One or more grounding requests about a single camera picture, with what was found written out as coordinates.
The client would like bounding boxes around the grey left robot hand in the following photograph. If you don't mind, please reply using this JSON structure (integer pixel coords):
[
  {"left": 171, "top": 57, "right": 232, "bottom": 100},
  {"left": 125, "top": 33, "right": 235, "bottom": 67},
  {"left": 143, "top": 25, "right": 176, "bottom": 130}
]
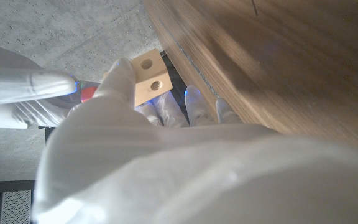
[{"left": 31, "top": 57, "right": 358, "bottom": 224}]

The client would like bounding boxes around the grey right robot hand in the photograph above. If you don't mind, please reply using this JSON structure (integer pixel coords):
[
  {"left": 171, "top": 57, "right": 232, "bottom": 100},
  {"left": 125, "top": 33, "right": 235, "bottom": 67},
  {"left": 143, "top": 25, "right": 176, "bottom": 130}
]
[{"left": 0, "top": 40, "right": 101, "bottom": 130}]

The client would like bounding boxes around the red headed wooden screw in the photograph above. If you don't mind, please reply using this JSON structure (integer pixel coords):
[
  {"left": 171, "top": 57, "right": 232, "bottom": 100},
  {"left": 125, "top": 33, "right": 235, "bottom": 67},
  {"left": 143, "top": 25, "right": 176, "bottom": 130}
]
[{"left": 81, "top": 86, "right": 98, "bottom": 103}]

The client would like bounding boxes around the small wooden block with holes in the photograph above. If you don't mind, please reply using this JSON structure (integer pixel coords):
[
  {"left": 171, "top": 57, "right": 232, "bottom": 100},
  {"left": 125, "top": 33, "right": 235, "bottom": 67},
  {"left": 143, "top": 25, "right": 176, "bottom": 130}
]
[{"left": 103, "top": 48, "right": 173, "bottom": 108}]

